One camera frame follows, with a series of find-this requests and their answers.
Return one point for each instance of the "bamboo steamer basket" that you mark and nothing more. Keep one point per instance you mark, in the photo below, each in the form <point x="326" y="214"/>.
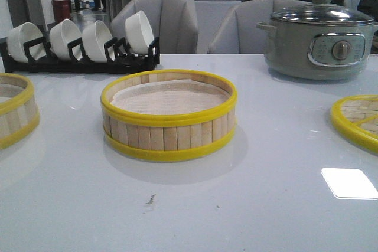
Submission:
<point x="18" y="119"/>
<point x="169" y="138"/>

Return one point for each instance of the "left grey chair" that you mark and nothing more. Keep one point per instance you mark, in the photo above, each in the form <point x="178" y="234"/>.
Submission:
<point x="173" y="21"/>

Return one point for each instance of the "middle grey chair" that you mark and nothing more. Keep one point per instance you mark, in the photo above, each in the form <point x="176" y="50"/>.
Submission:
<point x="238" y="34"/>

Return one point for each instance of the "grey electric cooking pot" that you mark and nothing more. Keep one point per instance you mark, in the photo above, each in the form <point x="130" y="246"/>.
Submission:
<point x="317" y="52"/>

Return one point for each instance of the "woven bamboo steamer lid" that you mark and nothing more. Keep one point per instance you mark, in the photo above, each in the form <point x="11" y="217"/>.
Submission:
<point x="355" y="118"/>

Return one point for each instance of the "red bin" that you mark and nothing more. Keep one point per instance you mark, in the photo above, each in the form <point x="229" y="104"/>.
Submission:
<point x="61" y="10"/>

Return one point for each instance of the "white bowl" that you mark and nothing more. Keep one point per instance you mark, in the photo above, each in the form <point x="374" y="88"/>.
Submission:
<point x="94" y="37"/>
<point x="139" y="33"/>
<point x="18" y="36"/>
<point x="62" y="34"/>

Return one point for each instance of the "white steamer liner cloth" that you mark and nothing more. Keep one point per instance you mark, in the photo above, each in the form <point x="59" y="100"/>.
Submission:
<point x="170" y="97"/>

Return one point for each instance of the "glass pot lid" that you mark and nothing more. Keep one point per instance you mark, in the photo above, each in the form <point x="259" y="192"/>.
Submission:
<point x="322" y="12"/>

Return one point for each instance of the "black bowl rack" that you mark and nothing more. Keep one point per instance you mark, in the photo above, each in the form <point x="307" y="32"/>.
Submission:
<point x="119" y="59"/>

